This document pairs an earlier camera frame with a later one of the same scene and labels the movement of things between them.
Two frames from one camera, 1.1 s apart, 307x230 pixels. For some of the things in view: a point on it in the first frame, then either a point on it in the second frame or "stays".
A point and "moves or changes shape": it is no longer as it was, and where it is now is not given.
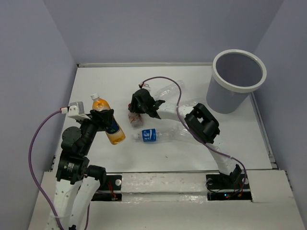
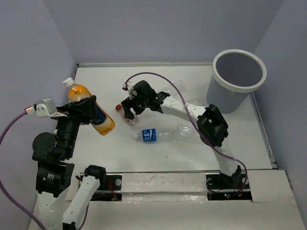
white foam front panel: x=166 y=187 stays
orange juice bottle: x=115 y=134 -> x=103 y=124
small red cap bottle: x=135 y=119 moves or changes shape
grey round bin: x=235 y=73 stays
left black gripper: x=102 y=119 -> x=85 y=109
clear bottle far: x=171 y=89 stays
